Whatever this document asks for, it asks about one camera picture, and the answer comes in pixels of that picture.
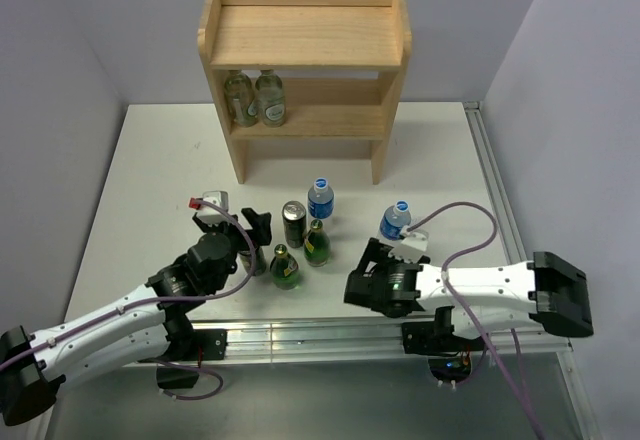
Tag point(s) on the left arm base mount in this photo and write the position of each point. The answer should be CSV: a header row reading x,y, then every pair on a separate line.
x,y
205,346

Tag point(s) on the wooden two-tier shelf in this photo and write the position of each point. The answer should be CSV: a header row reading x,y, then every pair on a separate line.
x,y
345,63

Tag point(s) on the green glass bottle yellow label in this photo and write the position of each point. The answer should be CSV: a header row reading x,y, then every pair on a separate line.
x,y
317,245

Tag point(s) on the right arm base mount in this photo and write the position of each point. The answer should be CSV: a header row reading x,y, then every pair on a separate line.
x,y
452,360

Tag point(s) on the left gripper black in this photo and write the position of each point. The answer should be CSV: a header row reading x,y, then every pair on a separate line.
x,y
259,223

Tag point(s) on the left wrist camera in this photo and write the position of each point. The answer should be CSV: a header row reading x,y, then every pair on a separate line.
x,y
211,208

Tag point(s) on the aluminium rail frame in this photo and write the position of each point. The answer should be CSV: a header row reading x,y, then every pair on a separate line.
x,y
299,364

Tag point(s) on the blue label water bottle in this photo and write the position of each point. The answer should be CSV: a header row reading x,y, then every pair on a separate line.
x,y
320,199
395,218

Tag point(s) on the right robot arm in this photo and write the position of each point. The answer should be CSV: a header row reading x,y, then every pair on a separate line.
x,y
544,290

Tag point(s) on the clear glass bottle left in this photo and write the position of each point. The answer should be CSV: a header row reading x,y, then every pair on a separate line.
x,y
240,97

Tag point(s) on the clear glass bottle right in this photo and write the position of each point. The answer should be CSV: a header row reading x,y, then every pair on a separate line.
x,y
271,98

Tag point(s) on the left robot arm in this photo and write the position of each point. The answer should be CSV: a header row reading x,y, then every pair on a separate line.
x,y
149,324

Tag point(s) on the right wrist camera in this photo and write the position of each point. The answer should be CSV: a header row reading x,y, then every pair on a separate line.
x,y
412,246

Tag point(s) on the dark beverage can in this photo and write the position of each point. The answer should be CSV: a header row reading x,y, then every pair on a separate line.
x,y
294,221
254,263

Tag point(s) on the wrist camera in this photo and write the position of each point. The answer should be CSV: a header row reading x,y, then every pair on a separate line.
x,y
211,208
412,246

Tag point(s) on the clear glass bottle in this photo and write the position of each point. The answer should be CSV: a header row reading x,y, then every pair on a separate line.
x,y
271,98
240,97

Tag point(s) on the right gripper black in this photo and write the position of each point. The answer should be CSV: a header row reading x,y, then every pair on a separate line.
x,y
377,251

